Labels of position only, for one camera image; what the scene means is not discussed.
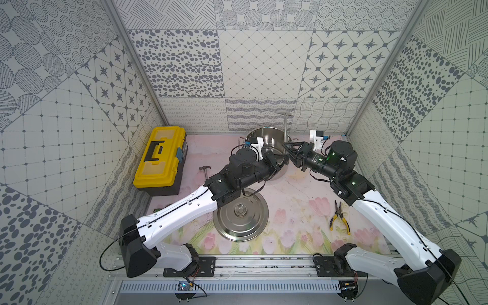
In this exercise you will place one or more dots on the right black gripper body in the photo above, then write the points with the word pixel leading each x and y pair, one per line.
pixel 307 149

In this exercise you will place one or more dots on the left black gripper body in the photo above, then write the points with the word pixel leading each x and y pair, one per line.
pixel 275 161

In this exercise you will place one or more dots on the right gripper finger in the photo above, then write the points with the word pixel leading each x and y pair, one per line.
pixel 292 155
pixel 292 146

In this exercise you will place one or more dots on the steel ladle spoon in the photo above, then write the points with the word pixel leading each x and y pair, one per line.
pixel 285 115

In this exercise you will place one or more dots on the stainless steel pot lid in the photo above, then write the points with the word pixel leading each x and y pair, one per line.
pixel 244 219

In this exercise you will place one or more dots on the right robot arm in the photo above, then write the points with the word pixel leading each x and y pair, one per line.
pixel 424 270

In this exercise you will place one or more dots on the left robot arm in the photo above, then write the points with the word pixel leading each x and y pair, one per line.
pixel 142 240

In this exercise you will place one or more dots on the black hammer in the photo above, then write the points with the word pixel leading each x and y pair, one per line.
pixel 205 169

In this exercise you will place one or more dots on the yellow black toolbox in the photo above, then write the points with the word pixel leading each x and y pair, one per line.
pixel 161 167

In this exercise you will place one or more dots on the right small circuit board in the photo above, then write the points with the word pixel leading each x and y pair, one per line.
pixel 347 286

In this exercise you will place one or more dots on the small circuit board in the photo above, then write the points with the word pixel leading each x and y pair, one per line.
pixel 347 286
pixel 184 286

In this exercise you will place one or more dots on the left small circuit board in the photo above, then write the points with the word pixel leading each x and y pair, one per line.
pixel 184 286

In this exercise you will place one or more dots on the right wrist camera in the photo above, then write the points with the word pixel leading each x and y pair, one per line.
pixel 318 138

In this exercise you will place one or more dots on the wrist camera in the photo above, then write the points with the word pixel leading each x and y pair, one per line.
pixel 256 144
pixel 318 138

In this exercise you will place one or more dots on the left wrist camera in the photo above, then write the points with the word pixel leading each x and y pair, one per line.
pixel 256 144

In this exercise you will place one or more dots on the yellow handled pliers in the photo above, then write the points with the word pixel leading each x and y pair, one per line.
pixel 338 214

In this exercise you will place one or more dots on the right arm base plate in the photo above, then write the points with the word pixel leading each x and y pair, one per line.
pixel 329 266

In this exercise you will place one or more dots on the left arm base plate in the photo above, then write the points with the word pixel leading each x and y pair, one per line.
pixel 205 268

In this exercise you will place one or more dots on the aluminium front rail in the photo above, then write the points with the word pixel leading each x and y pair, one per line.
pixel 292 267

